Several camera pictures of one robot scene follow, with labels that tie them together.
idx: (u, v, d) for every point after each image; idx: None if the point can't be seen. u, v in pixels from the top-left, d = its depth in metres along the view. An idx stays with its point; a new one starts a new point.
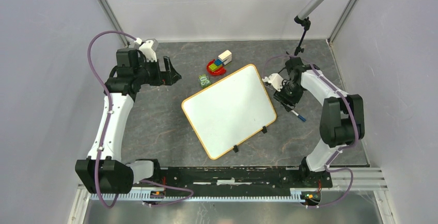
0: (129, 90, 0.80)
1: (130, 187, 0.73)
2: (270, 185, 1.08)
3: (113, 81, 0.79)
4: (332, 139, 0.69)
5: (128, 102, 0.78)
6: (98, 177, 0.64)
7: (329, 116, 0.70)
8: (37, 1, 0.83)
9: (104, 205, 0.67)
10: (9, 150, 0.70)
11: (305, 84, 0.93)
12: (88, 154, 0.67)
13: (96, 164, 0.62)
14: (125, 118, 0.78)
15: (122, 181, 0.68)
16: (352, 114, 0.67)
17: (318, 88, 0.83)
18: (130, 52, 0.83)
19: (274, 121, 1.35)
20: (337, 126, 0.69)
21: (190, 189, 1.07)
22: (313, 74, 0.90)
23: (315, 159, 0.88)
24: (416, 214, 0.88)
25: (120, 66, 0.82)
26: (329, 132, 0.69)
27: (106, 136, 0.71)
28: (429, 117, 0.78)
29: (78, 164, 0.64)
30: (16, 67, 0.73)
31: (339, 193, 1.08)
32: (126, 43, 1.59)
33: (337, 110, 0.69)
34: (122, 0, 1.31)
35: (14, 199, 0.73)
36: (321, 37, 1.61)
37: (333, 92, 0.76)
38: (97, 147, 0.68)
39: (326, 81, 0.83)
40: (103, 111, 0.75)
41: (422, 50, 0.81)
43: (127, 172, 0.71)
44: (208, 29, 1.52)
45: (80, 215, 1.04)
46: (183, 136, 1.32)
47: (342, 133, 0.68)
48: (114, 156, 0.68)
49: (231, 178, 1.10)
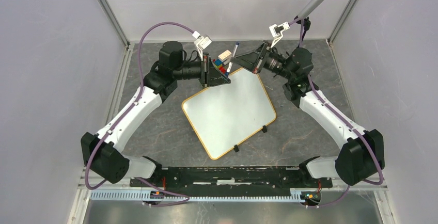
0: (162, 90, 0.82)
1: (120, 178, 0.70)
2: (270, 185, 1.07)
3: (152, 78, 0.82)
4: (357, 178, 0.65)
5: (155, 101, 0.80)
6: (95, 156, 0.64)
7: (351, 166, 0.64)
8: (37, 1, 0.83)
9: (85, 182, 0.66)
10: (11, 150, 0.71)
11: (303, 106, 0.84)
12: (98, 130, 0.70)
13: (98, 143, 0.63)
14: (144, 116, 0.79)
15: (113, 171, 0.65)
16: (374, 155, 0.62)
17: (328, 121, 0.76)
18: (171, 57, 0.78)
19: (274, 120, 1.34)
20: (359, 168, 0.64)
21: (187, 195, 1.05)
22: (314, 97, 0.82)
23: (320, 169, 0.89)
24: (416, 214, 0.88)
25: (160, 63, 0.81)
26: (350, 174, 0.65)
27: (120, 123, 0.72)
28: (429, 117, 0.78)
29: (85, 137, 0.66)
30: (16, 67, 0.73)
31: (338, 193, 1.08)
32: (126, 43, 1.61)
33: (360, 157, 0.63)
34: None
35: (15, 199, 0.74)
36: (321, 37, 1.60)
37: (350, 130, 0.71)
38: (108, 129, 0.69)
39: (332, 110, 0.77)
40: (130, 99, 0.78)
41: (422, 51, 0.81)
43: (122, 162, 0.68)
44: (208, 29, 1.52)
45: (80, 215, 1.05)
46: (182, 136, 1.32)
47: (366, 174, 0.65)
48: (117, 144, 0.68)
49: (231, 178, 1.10)
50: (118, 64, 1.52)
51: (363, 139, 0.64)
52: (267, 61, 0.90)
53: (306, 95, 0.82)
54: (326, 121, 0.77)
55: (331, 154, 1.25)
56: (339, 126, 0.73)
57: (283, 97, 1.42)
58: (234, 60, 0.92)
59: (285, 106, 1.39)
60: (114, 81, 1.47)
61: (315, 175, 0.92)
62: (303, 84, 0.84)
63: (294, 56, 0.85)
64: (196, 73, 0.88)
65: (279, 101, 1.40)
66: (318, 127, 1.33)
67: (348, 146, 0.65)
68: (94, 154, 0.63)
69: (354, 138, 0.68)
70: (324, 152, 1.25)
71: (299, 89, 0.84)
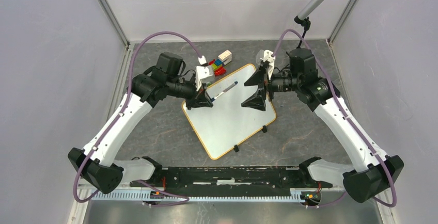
0: (150, 96, 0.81)
1: (112, 189, 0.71)
2: (270, 186, 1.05)
3: (141, 82, 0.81)
4: (363, 197, 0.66)
5: (143, 109, 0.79)
6: (83, 170, 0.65)
7: (365, 192, 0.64)
8: (37, 1, 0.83)
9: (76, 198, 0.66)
10: (11, 150, 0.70)
11: (321, 114, 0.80)
12: (83, 147, 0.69)
13: (84, 160, 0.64)
14: (132, 126, 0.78)
15: (105, 182, 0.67)
16: (393, 184, 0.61)
17: (346, 138, 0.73)
18: (171, 62, 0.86)
19: (274, 120, 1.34)
20: (371, 190, 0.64)
21: (187, 196, 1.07)
22: (337, 108, 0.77)
23: (322, 173, 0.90)
24: (416, 214, 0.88)
25: (157, 68, 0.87)
26: (359, 193, 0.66)
27: (105, 138, 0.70)
28: (429, 117, 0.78)
29: (72, 152, 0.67)
30: (16, 68, 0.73)
31: (338, 193, 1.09)
32: (126, 43, 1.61)
33: (376, 184, 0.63)
34: (121, 0, 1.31)
35: (15, 199, 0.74)
36: (321, 37, 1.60)
37: (371, 154, 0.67)
38: (93, 145, 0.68)
39: (355, 127, 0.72)
40: (115, 110, 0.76)
41: (421, 51, 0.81)
43: (114, 174, 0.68)
44: (208, 30, 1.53)
45: (80, 215, 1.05)
46: (183, 136, 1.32)
47: (375, 191, 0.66)
48: (103, 161, 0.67)
49: (231, 178, 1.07)
50: (118, 64, 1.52)
51: (386, 168, 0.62)
52: (272, 84, 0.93)
53: (327, 101, 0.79)
54: (344, 137, 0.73)
55: (331, 154, 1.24)
56: (359, 148, 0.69)
57: (283, 97, 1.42)
58: (247, 105, 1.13)
59: (285, 106, 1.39)
60: (114, 81, 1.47)
61: (315, 177, 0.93)
62: (323, 87, 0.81)
63: (293, 56, 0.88)
64: (187, 92, 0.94)
65: (279, 101, 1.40)
66: (318, 127, 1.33)
67: (367, 174, 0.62)
68: (81, 170, 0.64)
69: (375, 165, 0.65)
70: (324, 152, 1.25)
71: (317, 92, 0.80)
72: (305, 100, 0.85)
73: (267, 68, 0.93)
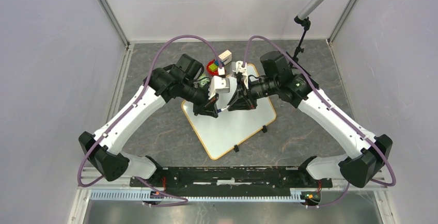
0: (165, 91, 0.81)
1: (116, 177, 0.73)
2: (269, 185, 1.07)
3: (158, 76, 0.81)
4: (364, 182, 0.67)
5: (157, 103, 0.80)
6: (91, 155, 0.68)
7: (364, 177, 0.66)
8: (37, 1, 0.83)
9: (79, 180, 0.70)
10: (11, 150, 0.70)
11: (306, 110, 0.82)
12: (95, 132, 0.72)
13: (93, 145, 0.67)
14: (144, 117, 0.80)
15: (110, 170, 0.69)
16: (387, 161, 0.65)
17: (335, 127, 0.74)
18: (193, 63, 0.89)
19: (274, 120, 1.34)
20: (369, 173, 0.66)
21: (185, 198, 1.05)
22: (319, 100, 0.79)
23: (320, 171, 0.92)
24: (416, 214, 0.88)
25: (176, 67, 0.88)
26: (360, 180, 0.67)
27: (116, 126, 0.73)
28: (430, 117, 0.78)
29: (82, 136, 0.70)
30: (15, 68, 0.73)
31: (339, 193, 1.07)
32: (126, 43, 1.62)
33: (372, 167, 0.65)
34: (120, 0, 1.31)
35: (15, 199, 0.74)
36: (321, 37, 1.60)
37: (361, 139, 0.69)
38: (104, 131, 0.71)
39: (340, 115, 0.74)
40: (129, 100, 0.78)
41: (422, 51, 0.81)
43: (119, 163, 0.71)
44: (207, 30, 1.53)
45: (80, 216, 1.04)
46: (182, 136, 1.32)
47: (373, 174, 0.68)
48: (111, 148, 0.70)
49: (231, 178, 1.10)
50: (118, 64, 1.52)
51: (377, 149, 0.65)
52: (252, 92, 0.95)
53: (308, 97, 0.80)
54: (332, 126, 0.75)
55: (331, 154, 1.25)
56: (349, 135, 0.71)
57: None
58: (233, 107, 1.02)
59: (286, 106, 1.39)
60: (114, 81, 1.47)
61: (316, 177, 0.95)
62: (301, 83, 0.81)
63: (265, 60, 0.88)
64: (197, 97, 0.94)
65: (279, 101, 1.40)
66: (318, 127, 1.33)
67: (363, 160, 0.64)
68: (89, 154, 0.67)
69: (367, 148, 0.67)
70: (324, 152, 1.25)
71: (297, 89, 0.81)
72: (288, 99, 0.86)
73: (240, 78, 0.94)
